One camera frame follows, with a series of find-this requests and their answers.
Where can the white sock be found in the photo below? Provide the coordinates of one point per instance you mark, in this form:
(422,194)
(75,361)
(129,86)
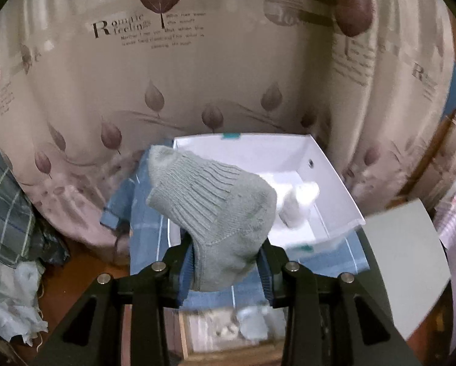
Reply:
(300,198)

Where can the grey sock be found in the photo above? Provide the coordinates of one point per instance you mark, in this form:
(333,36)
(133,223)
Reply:
(220,213)

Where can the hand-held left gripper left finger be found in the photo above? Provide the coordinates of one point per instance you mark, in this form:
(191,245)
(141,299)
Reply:
(185,272)

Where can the leaf print curtain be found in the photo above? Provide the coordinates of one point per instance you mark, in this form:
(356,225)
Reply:
(174,84)

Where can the white crumpled cloth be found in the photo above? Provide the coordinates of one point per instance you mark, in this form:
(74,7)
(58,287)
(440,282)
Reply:
(11,297)

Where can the blue cloth with white lines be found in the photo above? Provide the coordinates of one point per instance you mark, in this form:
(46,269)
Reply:
(148,236)

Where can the white shoe box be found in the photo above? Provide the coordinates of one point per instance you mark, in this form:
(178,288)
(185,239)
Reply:
(251,152)

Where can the white shoe box lid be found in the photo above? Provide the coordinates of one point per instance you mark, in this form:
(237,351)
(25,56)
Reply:
(403,259)

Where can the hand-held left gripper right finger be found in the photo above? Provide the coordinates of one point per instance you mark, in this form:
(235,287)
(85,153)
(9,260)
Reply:
(268,276)

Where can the plaid quilt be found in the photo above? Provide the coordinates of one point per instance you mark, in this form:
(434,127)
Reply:
(7,206)

